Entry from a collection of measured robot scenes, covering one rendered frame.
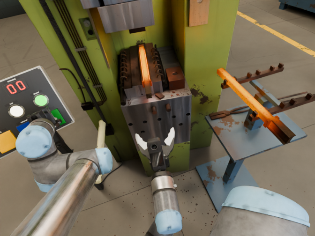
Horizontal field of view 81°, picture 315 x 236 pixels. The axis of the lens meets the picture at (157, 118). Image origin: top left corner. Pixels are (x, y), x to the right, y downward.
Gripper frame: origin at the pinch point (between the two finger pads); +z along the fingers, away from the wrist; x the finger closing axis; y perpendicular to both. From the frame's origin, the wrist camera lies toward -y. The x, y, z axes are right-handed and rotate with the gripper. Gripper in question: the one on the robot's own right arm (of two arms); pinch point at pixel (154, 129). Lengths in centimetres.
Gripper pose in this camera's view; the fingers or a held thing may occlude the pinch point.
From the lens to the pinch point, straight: 73.2
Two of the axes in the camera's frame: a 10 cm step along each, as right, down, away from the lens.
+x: 9.8, -1.7, 0.0
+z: -1.3, -7.4, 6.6
